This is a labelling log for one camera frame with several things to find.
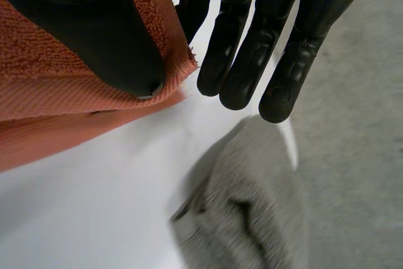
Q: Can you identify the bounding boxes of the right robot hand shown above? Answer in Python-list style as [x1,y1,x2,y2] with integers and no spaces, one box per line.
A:
[0,0,385,124]

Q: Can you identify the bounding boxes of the coral towel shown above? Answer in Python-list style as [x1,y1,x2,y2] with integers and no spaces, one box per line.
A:
[0,0,200,173]

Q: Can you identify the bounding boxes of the grey towel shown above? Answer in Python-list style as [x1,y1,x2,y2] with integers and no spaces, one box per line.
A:
[169,115,311,269]

